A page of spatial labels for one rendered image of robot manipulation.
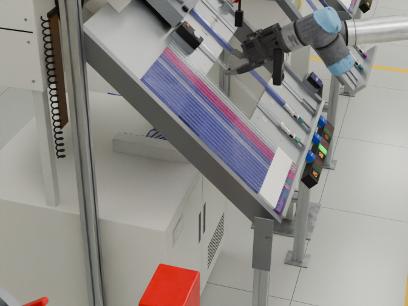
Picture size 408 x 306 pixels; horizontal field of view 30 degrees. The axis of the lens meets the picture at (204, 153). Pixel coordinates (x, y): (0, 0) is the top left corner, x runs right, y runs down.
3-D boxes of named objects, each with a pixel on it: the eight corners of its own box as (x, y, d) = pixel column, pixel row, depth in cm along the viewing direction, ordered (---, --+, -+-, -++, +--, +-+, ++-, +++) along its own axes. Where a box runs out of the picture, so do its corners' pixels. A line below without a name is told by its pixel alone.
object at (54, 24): (71, 121, 213) (61, 5, 195) (63, 131, 209) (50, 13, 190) (68, 121, 214) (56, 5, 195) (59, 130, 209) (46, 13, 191)
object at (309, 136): (309, 113, 254) (325, 101, 250) (266, 230, 201) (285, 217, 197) (306, 110, 254) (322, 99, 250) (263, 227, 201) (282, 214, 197)
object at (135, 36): (231, 31, 247) (241, 22, 244) (164, 130, 194) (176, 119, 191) (158, -43, 241) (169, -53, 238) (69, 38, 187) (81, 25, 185)
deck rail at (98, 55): (266, 229, 201) (282, 219, 197) (264, 234, 199) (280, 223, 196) (69, 39, 188) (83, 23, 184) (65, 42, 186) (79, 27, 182)
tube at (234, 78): (297, 141, 227) (300, 139, 226) (296, 144, 226) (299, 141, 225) (177, 21, 218) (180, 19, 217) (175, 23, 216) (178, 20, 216)
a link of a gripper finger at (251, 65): (238, 64, 218) (263, 52, 214) (241, 70, 219) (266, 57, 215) (234, 71, 214) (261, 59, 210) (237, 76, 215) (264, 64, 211)
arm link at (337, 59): (351, 50, 217) (334, 20, 212) (359, 68, 208) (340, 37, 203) (327, 64, 220) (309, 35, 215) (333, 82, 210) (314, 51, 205)
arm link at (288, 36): (308, 39, 212) (303, 51, 206) (294, 45, 214) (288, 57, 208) (295, 16, 210) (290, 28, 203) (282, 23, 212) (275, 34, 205)
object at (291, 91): (312, 106, 252) (319, 101, 251) (269, 222, 199) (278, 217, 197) (273, 66, 249) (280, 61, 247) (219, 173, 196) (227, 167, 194)
